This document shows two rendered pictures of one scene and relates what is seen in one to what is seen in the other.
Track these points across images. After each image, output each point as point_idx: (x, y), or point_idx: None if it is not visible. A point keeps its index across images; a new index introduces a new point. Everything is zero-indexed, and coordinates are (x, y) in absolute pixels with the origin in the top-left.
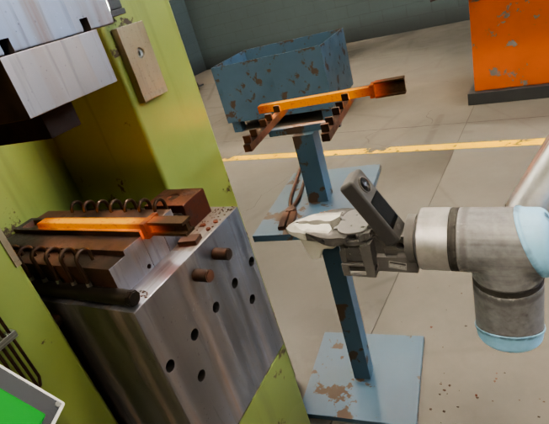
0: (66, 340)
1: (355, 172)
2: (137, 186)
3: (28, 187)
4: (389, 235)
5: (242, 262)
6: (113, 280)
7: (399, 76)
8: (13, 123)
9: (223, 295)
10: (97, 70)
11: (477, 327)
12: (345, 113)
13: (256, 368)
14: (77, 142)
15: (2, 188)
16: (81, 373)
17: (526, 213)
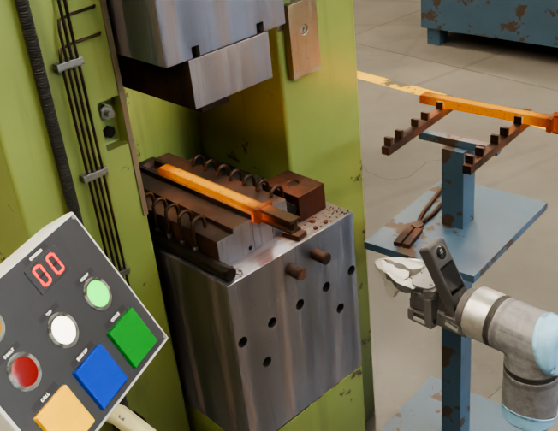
0: (161, 287)
1: (436, 240)
2: (261, 153)
3: (156, 121)
4: (448, 300)
5: (341, 269)
6: (217, 252)
7: None
8: None
9: (311, 295)
10: (258, 67)
11: (501, 399)
12: (509, 141)
13: (323, 378)
14: None
15: (134, 119)
16: (163, 321)
17: (549, 321)
